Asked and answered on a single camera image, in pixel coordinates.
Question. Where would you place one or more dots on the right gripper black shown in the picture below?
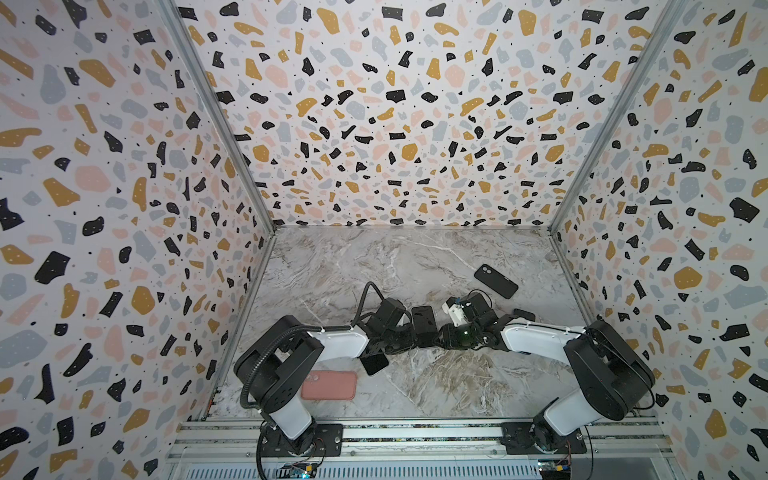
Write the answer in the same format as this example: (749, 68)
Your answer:
(459, 335)

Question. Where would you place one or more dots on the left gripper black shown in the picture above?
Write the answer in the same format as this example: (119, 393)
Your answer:
(409, 341)

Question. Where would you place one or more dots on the purple edged phone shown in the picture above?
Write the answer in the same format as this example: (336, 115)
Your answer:
(424, 326)

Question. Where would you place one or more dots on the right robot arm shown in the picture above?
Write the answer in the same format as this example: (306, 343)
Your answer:
(611, 378)

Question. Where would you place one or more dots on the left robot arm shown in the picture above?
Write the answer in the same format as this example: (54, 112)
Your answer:
(273, 370)

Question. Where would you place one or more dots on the silver edged phone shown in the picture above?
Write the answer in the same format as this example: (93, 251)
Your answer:
(374, 363)

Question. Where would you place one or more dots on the black phone case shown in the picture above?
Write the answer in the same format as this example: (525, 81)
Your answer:
(496, 281)

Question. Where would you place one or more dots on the pink phone case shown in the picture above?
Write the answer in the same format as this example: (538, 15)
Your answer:
(329, 386)

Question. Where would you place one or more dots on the right circuit board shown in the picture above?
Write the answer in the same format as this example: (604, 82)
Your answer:
(554, 470)

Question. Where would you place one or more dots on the circuit board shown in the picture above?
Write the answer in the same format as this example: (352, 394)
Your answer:
(300, 470)
(554, 470)

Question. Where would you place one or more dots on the left circuit board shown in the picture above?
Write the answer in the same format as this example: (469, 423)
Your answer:
(300, 470)

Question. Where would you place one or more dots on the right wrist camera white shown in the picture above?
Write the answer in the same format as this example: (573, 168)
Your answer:
(459, 310)

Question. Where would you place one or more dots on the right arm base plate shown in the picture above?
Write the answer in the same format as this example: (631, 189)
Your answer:
(531, 438)

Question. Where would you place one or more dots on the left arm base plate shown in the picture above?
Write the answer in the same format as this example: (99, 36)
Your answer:
(320, 440)

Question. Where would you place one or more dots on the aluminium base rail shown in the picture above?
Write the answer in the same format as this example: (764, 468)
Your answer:
(422, 449)

